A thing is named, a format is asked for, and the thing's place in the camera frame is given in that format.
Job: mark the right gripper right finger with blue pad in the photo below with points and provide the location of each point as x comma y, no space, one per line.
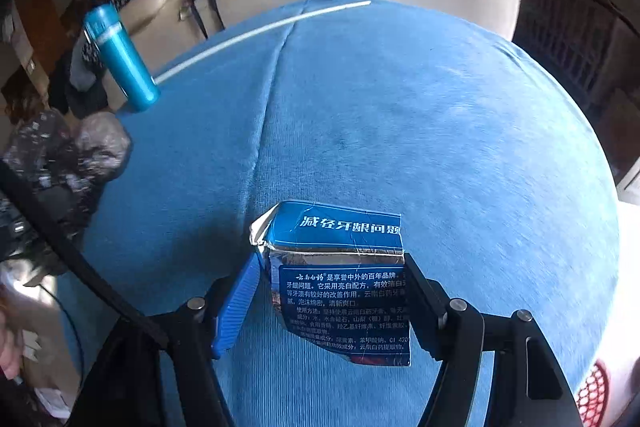
427,305

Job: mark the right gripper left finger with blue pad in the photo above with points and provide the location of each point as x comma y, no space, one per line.
230,299

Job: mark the blue toothpaste carton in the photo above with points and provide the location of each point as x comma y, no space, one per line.
337,278

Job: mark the grey plastic bag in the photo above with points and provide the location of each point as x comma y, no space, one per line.
93,152

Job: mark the white medicine box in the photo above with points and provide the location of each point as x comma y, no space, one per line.
42,150

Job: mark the red mesh trash basket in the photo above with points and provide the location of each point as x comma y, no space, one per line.
592,398

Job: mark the white thin stick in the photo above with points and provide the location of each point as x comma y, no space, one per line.
290,21

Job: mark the teal thermos bottle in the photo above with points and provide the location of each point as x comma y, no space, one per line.
107,34

